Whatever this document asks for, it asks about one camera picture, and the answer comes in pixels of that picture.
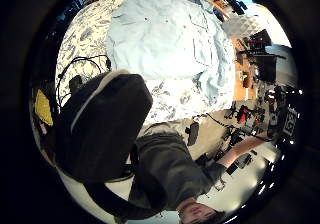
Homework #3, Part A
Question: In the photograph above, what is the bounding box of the the person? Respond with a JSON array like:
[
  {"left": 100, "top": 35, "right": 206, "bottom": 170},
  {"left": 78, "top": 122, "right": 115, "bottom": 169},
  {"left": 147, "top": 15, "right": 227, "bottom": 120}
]
[{"left": 128, "top": 122, "right": 231, "bottom": 224}]

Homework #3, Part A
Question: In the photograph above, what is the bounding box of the small black device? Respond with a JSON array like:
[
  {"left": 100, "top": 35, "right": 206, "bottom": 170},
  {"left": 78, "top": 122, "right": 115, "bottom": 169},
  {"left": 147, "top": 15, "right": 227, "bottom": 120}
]
[{"left": 185, "top": 121, "right": 201, "bottom": 147}]

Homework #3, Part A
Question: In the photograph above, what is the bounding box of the floral tablecloth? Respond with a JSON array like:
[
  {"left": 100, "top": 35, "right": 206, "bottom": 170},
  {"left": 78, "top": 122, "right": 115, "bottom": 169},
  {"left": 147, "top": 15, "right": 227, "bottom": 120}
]
[{"left": 54, "top": 0, "right": 234, "bottom": 127}]

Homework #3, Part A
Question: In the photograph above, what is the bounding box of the light blue shirt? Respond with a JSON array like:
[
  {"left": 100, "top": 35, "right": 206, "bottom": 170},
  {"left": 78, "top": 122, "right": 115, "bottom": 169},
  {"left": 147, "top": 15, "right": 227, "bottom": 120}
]
[{"left": 105, "top": 0, "right": 237, "bottom": 107}]

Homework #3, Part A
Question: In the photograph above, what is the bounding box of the red and black tool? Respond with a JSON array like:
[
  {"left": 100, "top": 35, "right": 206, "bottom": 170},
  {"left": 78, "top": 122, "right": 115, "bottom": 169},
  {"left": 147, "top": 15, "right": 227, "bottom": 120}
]
[{"left": 236, "top": 104, "right": 253, "bottom": 125}]

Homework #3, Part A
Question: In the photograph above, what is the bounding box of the wooden desk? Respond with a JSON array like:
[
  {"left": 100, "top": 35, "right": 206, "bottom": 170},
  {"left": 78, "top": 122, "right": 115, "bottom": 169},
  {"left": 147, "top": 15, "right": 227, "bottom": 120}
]
[{"left": 232, "top": 38, "right": 258, "bottom": 102}]

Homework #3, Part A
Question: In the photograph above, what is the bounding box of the white patterned cushion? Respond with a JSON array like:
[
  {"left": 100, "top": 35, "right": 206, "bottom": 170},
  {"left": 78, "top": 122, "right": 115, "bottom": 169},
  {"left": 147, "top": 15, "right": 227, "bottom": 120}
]
[{"left": 221, "top": 14, "right": 268, "bottom": 40}]

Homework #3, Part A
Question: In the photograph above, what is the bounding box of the black chair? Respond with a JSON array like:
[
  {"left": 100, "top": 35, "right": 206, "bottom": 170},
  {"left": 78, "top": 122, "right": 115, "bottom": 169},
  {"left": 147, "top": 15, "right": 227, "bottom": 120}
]
[{"left": 246, "top": 28, "right": 288, "bottom": 85}]

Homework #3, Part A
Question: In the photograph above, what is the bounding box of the white marker cube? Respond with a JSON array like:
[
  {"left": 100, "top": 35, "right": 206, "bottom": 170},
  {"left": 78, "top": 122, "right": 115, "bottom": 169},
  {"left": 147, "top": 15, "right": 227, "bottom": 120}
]
[{"left": 281, "top": 107, "right": 300, "bottom": 138}]

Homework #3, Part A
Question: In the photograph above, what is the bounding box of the black cable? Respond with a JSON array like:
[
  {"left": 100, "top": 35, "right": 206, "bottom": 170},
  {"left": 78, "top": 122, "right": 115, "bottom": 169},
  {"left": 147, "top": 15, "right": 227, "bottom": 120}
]
[{"left": 55, "top": 54, "right": 113, "bottom": 112}]

